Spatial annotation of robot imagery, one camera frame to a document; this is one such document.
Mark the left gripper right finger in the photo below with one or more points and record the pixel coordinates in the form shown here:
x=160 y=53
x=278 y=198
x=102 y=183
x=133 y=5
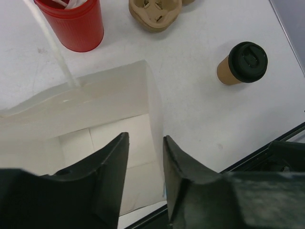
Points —
x=200 y=198

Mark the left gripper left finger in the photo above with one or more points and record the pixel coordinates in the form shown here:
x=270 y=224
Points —
x=85 y=195

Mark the light blue paper bag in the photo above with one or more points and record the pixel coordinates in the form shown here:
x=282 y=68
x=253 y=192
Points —
x=66 y=123

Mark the black plastic cup lid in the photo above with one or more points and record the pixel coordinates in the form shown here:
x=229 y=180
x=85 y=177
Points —
x=247 y=62

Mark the brown paper coffee cup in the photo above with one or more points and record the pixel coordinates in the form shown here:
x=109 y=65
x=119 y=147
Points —
x=224 y=73

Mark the red ribbed cylinder holder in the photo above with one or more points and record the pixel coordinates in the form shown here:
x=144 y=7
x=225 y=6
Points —
x=79 y=29

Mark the brown cardboard cup carrier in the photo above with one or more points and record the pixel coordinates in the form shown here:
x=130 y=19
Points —
x=156 y=15

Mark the aluminium table frame rail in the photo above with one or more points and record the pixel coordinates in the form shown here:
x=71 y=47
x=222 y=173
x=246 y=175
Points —
x=291 y=16

